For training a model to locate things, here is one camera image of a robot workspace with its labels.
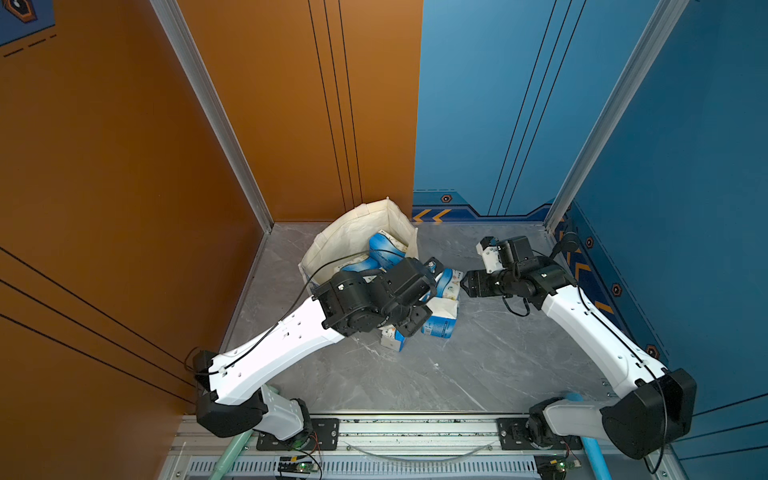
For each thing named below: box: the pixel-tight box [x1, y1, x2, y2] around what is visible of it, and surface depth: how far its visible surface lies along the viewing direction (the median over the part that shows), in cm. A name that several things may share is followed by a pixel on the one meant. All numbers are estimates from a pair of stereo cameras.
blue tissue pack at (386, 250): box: [368, 229, 408, 272], surface depth 93 cm
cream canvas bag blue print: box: [298, 197, 419, 292], surface depth 89 cm
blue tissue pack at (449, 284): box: [436, 268, 463, 301], surface depth 93 cm
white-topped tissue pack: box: [421, 297, 459, 339], surface depth 84 cm
